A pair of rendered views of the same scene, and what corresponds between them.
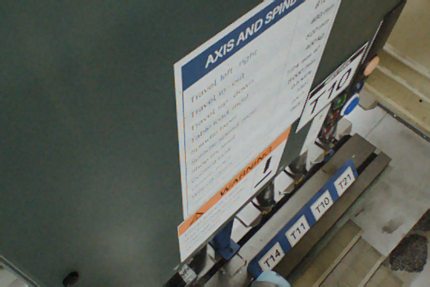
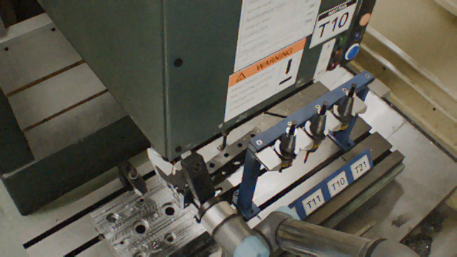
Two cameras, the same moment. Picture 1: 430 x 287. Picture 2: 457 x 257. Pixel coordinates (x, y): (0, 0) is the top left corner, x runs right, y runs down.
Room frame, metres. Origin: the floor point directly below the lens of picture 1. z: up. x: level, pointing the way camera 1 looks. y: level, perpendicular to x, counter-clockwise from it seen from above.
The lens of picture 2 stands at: (-0.36, -0.02, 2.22)
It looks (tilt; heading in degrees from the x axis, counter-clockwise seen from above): 52 degrees down; 5
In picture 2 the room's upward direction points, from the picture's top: 7 degrees clockwise
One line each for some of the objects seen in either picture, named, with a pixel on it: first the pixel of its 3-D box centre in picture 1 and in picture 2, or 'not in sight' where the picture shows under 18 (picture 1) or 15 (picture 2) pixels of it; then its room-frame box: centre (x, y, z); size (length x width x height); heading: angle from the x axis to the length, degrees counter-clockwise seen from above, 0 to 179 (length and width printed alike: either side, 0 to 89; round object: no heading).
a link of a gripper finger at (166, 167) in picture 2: not in sight; (158, 167); (0.24, 0.18, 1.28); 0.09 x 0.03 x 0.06; 62
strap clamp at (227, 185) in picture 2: not in sight; (213, 199); (0.36, 0.06, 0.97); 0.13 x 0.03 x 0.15; 138
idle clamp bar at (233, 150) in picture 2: not in sight; (232, 155); (0.55, 0.03, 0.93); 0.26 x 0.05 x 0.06; 143
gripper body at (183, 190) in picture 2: not in sight; (196, 193); (0.20, 0.08, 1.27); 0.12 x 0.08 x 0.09; 49
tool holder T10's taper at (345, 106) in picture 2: (329, 126); (347, 102); (0.57, -0.26, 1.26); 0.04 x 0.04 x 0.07
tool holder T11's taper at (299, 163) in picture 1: (299, 155); (319, 120); (0.49, -0.19, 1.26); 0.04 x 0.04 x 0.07
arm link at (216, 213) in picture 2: not in sight; (219, 216); (0.14, 0.01, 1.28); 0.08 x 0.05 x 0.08; 139
